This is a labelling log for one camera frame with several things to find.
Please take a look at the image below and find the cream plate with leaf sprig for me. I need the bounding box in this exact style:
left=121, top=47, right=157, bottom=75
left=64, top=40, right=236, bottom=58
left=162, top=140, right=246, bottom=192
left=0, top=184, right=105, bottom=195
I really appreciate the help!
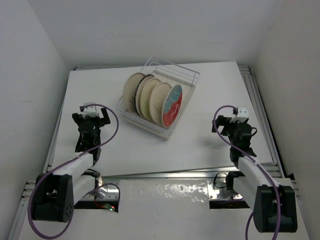
left=149, top=82, right=172, bottom=126

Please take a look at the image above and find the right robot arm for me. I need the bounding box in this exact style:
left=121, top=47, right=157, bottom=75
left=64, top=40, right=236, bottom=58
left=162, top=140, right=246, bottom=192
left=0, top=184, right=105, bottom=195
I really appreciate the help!
left=211, top=115, right=298, bottom=234

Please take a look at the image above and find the blue floral rimmed plate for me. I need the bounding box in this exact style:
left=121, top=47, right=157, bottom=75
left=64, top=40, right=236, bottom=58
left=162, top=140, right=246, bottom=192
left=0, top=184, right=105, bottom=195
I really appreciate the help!
left=133, top=74, right=155, bottom=116

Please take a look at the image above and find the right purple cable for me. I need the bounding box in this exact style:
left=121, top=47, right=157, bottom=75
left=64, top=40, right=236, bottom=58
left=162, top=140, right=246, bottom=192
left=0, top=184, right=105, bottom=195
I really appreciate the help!
left=212, top=104, right=282, bottom=240

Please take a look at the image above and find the aluminium frame rail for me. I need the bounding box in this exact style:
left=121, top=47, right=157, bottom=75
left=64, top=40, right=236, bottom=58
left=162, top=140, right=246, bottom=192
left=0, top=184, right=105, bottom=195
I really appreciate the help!
left=238, top=65, right=300, bottom=199

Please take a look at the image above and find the small circuit board with LEDs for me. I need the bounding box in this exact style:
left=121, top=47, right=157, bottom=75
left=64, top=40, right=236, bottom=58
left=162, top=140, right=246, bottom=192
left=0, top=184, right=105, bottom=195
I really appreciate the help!
left=94, top=198, right=116, bottom=212

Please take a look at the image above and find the white wire dish rack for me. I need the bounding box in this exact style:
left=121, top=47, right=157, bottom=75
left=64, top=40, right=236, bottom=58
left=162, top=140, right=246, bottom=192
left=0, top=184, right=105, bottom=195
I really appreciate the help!
left=116, top=57, right=200, bottom=139

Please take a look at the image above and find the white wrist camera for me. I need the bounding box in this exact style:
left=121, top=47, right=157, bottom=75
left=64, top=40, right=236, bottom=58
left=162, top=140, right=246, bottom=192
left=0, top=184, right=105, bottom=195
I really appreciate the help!
left=230, top=107, right=249, bottom=123
left=79, top=102, right=99, bottom=119

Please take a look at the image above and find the cream and pink plate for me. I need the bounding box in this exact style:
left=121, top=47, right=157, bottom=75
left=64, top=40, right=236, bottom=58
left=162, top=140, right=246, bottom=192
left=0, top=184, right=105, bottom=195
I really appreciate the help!
left=122, top=72, right=145, bottom=112

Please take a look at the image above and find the cream and green plate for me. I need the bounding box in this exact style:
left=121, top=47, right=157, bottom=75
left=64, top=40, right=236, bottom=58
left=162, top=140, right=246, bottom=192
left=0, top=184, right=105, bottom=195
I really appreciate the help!
left=139, top=77, right=161, bottom=120

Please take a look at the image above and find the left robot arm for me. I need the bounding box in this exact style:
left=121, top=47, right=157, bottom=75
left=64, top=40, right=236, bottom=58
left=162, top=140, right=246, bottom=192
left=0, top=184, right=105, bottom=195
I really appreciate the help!
left=28, top=103, right=111, bottom=223

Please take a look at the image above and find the red and blue plate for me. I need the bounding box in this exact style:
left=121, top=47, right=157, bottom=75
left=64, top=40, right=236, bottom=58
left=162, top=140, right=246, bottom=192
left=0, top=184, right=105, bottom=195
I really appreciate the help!
left=161, top=84, right=183, bottom=127

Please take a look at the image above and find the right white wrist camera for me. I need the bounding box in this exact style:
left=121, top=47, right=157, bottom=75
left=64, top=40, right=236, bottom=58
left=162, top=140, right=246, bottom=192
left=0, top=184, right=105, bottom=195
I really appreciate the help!
left=230, top=107, right=249, bottom=123

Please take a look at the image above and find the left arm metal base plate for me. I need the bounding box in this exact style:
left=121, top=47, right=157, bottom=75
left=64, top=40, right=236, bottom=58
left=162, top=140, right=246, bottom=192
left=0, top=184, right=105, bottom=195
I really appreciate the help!
left=73, top=175, right=121, bottom=204

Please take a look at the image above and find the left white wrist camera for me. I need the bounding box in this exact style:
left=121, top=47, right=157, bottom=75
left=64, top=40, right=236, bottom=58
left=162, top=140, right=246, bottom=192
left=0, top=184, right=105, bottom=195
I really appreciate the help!
left=79, top=102, right=99, bottom=119

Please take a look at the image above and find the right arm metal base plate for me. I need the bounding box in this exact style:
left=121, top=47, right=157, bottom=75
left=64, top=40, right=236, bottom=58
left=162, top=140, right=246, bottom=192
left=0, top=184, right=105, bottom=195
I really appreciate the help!
left=207, top=172, right=243, bottom=201

